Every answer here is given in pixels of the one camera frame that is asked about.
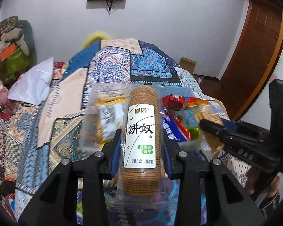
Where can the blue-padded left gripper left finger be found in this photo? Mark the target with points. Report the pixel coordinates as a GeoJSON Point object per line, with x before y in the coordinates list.
{"type": "Point", "coordinates": [112, 151]}

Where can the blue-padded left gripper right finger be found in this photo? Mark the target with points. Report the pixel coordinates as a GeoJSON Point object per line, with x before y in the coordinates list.
{"type": "Point", "coordinates": [173, 167]}

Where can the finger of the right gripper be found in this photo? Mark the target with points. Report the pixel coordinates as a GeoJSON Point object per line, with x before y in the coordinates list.
{"type": "Point", "coordinates": [229, 125]}
{"type": "Point", "coordinates": [213, 132]}

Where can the blue Japanese biscuit bag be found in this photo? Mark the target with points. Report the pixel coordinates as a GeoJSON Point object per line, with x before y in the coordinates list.
{"type": "Point", "coordinates": [174, 129]}

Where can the ridged biscuit clear pack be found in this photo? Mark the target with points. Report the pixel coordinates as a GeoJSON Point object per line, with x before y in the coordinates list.
{"type": "Point", "coordinates": [208, 112]}

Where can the green jelly cup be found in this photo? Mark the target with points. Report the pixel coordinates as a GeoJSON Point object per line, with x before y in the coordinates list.
{"type": "Point", "coordinates": [195, 133]}

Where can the french fries snack bag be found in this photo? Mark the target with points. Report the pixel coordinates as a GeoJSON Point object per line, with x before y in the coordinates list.
{"type": "Point", "coordinates": [110, 118]}

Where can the round biscuit roll pack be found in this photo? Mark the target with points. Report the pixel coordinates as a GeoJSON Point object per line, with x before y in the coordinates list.
{"type": "Point", "coordinates": [141, 172]}

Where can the red snack bag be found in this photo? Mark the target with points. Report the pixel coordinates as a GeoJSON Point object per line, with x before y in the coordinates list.
{"type": "Point", "coordinates": [179, 103]}

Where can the operator right hand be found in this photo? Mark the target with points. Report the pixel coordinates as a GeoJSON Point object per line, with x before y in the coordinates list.
{"type": "Point", "coordinates": [268, 193]}

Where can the clear plastic storage bin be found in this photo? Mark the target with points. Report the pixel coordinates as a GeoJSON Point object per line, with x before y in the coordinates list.
{"type": "Point", "coordinates": [138, 119]}

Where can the cardboard box on floor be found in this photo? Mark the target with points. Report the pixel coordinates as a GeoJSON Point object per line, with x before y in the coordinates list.
{"type": "Point", "coordinates": [187, 64]}

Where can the brown wooden wardrobe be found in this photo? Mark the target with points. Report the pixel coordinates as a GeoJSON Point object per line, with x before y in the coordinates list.
{"type": "Point", "coordinates": [255, 56]}

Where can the white pillow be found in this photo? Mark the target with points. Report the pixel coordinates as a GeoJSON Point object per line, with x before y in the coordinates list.
{"type": "Point", "coordinates": [33, 86]}

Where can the yellow plush object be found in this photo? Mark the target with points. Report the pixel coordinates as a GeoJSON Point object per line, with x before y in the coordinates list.
{"type": "Point", "coordinates": [94, 37]}

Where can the pink plush toy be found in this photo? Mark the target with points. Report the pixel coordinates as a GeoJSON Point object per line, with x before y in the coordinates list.
{"type": "Point", "coordinates": [0, 91]}

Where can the green patterned box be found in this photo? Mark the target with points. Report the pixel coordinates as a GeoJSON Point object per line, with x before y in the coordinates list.
{"type": "Point", "coordinates": [15, 65]}

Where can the orange box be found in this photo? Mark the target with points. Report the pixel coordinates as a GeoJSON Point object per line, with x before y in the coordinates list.
{"type": "Point", "coordinates": [7, 51]}

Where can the pile of plush toys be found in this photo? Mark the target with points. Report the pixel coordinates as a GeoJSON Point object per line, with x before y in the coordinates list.
{"type": "Point", "coordinates": [18, 32]}

